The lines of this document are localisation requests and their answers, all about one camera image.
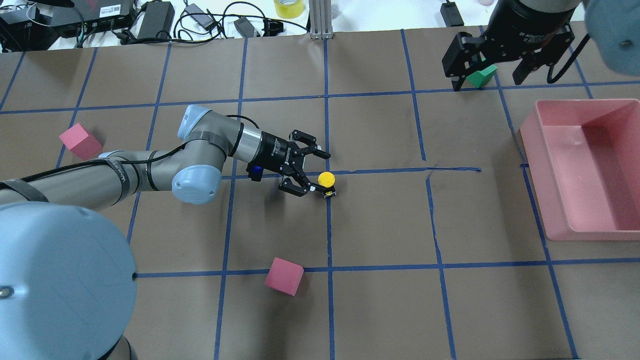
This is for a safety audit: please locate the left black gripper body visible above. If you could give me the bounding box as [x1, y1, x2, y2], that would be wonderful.
[246, 131, 319, 198]

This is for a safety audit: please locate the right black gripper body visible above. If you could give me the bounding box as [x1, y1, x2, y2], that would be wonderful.
[441, 10, 575, 80]

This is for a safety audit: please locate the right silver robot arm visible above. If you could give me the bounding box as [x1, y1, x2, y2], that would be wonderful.
[441, 0, 640, 91]

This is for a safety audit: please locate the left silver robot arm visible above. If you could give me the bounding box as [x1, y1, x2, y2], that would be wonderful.
[0, 104, 335, 360]

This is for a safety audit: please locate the green cube table edge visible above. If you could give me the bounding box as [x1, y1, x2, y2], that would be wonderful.
[465, 64, 498, 89]

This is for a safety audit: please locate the pink cube centre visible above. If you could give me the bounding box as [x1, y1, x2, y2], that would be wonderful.
[264, 257, 304, 296]

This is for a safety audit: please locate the pink plastic bin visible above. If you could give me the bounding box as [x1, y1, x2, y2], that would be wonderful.
[520, 98, 640, 241]

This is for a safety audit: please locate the black power adapter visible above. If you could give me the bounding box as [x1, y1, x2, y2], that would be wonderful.
[136, 0, 175, 40]

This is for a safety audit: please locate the black network box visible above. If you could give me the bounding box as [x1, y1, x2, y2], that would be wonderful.
[50, 0, 137, 38]

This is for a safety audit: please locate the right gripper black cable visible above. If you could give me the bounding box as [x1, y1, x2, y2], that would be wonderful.
[546, 35, 591, 85]

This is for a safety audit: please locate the aluminium frame post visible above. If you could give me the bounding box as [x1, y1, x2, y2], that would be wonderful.
[308, 0, 334, 40]

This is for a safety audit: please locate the left gripper braided cable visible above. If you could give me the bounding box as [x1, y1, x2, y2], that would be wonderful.
[0, 114, 261, 188]

